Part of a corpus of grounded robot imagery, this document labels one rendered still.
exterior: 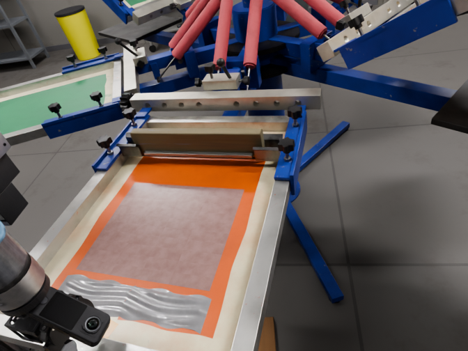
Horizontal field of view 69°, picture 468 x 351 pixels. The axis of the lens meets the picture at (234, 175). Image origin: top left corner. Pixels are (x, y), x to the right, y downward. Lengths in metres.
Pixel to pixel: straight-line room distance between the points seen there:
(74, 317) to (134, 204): 0.45
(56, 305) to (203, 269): 0.30
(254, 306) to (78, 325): 0.29
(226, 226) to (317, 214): 1.33
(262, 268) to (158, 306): 0.22
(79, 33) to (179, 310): 5.02
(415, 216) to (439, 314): 0.57
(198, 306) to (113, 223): 0.36
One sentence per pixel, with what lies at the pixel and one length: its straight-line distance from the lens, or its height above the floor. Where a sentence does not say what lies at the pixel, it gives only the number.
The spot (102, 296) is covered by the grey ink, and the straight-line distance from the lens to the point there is 0.82.
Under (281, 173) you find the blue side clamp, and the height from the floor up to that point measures 1.00.
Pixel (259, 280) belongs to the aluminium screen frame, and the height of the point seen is 0.99.
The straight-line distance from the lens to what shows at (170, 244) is 0.84.
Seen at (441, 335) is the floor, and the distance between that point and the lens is 1.81.
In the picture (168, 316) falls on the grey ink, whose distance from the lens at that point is 0.73.
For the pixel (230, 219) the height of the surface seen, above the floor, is 0.96.
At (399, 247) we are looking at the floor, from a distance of 2.01.
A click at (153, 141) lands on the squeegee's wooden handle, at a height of 1.03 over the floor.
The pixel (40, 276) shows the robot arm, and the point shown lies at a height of 1.20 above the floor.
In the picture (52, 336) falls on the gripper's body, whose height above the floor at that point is 1.10.
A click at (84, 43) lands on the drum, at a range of 5.55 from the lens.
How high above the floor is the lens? 1.57
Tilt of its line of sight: 40 degrees down
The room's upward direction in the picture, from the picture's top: 13 degrees counter-clockwise
